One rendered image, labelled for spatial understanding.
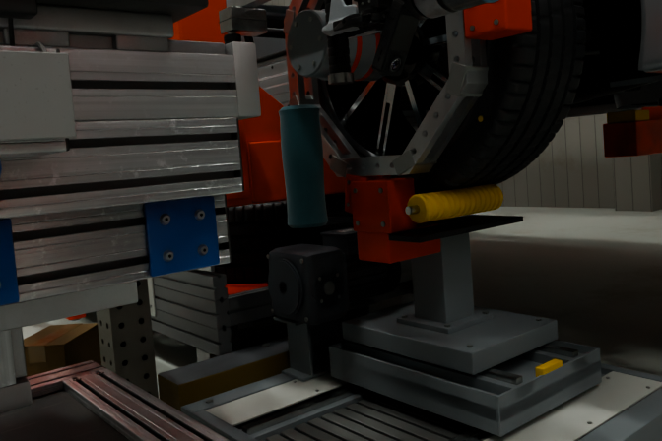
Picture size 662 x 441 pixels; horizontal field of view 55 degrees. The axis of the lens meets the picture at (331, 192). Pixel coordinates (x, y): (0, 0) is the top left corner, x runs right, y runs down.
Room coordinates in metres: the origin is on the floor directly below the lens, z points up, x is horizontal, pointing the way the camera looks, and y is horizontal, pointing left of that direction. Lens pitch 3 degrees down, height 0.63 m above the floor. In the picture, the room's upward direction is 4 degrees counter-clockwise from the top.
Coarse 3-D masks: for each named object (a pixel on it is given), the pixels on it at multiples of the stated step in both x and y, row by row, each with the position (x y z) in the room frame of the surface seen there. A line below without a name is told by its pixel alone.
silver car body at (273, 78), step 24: (648, 0) 1.18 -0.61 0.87; (648, 24) 1.19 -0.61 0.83; (264, 48) 4.07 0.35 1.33; (648, 48) 1.19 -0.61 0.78; (264, 72) 2.24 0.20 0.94; (600, 72) 3.07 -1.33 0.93; (648, 72) 1.21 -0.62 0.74; (288, 96) 2.09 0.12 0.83; (624, 96) 2.74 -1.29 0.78; (648, 96) 2.66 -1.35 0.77; (408, 120) 3.49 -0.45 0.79
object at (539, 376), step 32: (352, 352) 1.46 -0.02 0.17; (384, 352) 1.44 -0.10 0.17; (544, 352) 1.36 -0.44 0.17; (576, 352) 1.32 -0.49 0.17; (384, 384) 1.37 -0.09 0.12; (416, 384) 1.30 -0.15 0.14; (448, 384) 1.23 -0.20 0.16; (480, 384) 1.23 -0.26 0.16; (512, 384) 1.19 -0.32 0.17; (544, 384) 1.22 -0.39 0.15; (576, 384) 1.30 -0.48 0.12; (448, 416) 1.23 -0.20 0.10; (480, 416) 1.17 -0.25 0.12; (512, 416) 1.16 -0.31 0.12
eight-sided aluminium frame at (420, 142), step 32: (320, 0) 1.51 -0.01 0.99; (288, 32) 1.53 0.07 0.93; (448, 32) 1.16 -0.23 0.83; (288, 64) 1.55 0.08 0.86; (448, 64) 1.16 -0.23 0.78; (480, 64) 1.16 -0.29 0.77; (448, 96) 1.18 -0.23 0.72; (448, 128) 1.22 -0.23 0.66; (352, 160) 1.38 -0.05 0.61; (384, 160) 1.30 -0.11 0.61; (416, 160) 1.24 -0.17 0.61
